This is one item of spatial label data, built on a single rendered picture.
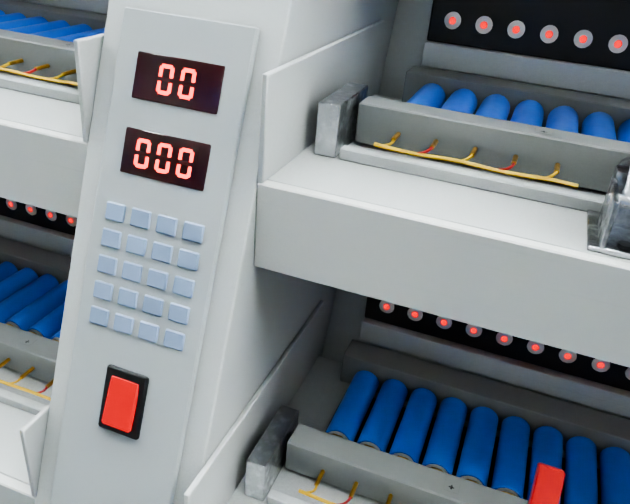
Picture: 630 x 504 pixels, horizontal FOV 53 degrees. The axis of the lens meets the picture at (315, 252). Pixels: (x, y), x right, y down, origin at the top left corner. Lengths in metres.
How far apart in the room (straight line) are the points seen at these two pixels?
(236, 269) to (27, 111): 0.16
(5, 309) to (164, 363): 0.22
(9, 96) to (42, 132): 0.07
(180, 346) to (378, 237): 0.11
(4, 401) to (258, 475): 0.18
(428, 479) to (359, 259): 0.15
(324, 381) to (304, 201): 0.20
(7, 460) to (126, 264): 0.16
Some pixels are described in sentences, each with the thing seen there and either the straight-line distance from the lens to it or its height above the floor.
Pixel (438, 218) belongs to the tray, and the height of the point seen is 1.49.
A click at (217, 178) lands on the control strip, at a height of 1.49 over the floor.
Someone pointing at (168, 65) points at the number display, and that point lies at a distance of 0.32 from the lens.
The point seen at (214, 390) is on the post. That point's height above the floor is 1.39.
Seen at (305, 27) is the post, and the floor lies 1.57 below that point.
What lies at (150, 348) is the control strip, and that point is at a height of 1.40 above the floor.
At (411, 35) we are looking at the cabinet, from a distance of 0.49.
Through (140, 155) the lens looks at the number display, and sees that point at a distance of 0.32.
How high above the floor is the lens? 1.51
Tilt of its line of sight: 9 degrees down
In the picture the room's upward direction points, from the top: 12 degrees clockwise
